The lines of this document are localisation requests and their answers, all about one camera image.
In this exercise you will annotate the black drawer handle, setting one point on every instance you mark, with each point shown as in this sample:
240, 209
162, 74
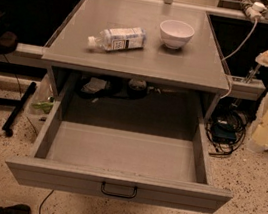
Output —
119, 191

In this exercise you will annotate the black metal stand leg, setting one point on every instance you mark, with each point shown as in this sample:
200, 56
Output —
18, 107

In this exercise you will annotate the green plastic bag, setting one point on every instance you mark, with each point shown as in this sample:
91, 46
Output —
45, 106

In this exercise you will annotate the blue plastic water bottle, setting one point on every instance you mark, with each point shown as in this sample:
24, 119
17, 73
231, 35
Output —
118, 39

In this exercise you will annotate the black shoe bottom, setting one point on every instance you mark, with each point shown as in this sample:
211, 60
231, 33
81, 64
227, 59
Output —
17, 209

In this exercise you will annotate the grey metal drawer cabinet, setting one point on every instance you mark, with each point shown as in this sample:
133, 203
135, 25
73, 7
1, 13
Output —
196, 65

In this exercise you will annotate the open grey top drawer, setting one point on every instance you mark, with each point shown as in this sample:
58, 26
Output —
157, 144

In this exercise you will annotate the white ceramic bowl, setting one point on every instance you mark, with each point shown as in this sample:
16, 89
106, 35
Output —
175, 34

